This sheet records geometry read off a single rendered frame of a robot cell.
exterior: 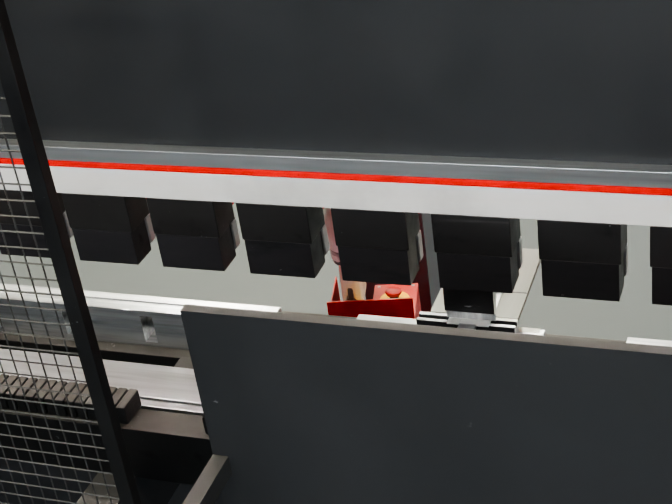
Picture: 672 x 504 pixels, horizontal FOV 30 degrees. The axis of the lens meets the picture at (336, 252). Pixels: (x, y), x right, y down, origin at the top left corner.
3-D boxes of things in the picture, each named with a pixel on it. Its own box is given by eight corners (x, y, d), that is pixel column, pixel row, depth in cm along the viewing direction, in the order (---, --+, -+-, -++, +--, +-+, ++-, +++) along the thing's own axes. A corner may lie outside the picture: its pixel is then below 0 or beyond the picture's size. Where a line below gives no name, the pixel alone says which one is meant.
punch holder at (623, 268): (628, 277, 237) (627, 201, 229) (621, 302, 231) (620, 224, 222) (549, 271, 242) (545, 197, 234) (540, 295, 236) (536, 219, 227)
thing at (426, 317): (518, 331, 249) (517, 319, 247) (515, 340, 246) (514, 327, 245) (421, 323, 255) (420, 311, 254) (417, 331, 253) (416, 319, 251)
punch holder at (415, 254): (424, 262, 251) (416, 190, 242) (413, 286, 244) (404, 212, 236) (353, 258, 256) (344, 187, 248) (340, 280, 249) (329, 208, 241)
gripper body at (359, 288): (362, 262, 291) (367, 304, 296) (366, 243, 300) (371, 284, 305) (330, 264, 292) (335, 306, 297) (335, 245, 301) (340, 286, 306)
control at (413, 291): (422, 323, 310) (415, 261, 301) (419, 361, 296) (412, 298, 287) (342, 326, 313) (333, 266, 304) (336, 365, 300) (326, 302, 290)
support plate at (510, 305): (543, 253, 268) (543, 249, 268) (518, 322, 248) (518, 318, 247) (462, 248, 275) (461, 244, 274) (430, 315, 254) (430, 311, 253)
